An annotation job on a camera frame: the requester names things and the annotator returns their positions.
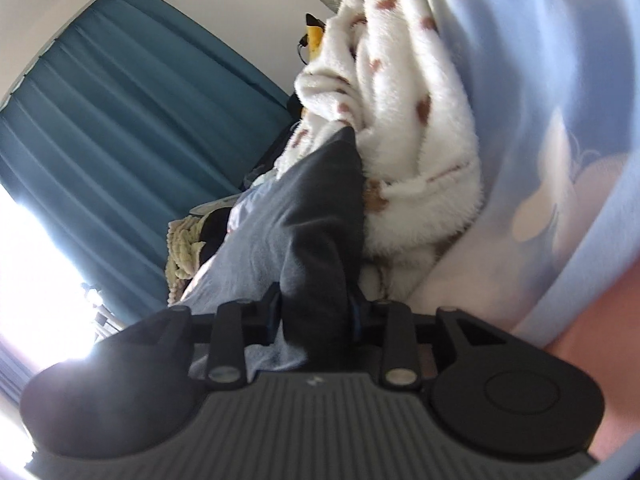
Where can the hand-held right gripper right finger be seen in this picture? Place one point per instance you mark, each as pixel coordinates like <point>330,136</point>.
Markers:
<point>397,340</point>

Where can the light blue garment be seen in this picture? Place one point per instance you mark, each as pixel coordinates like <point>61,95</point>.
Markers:
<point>240,260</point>

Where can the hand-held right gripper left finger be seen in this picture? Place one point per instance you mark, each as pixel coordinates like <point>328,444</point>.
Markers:
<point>227,335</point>

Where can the window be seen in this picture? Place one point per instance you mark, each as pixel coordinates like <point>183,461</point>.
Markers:
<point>35,280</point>

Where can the black cloth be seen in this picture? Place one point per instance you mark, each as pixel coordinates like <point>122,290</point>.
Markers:
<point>215,232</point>

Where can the pink cloth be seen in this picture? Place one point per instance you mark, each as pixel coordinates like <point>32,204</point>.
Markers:
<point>600,360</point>

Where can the wide teal curtain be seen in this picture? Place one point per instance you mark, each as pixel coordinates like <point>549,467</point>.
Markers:
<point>125,110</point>

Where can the white spotted fluffy robe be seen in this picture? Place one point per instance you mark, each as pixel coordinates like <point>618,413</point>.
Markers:
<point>400,85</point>

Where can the person's light blue printed shirt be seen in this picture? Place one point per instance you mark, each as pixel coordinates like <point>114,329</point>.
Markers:
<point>525,60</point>

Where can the cream knitted blanket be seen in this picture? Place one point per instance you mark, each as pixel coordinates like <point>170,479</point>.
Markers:
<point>182,255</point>

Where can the garment steamer stand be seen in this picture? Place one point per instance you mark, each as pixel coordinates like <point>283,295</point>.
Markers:
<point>92,296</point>

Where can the yellow and black object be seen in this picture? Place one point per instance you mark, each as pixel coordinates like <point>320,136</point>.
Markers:
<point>316,40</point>

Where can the narrow teal curtain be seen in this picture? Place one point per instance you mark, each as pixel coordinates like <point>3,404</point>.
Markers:
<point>12,370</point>

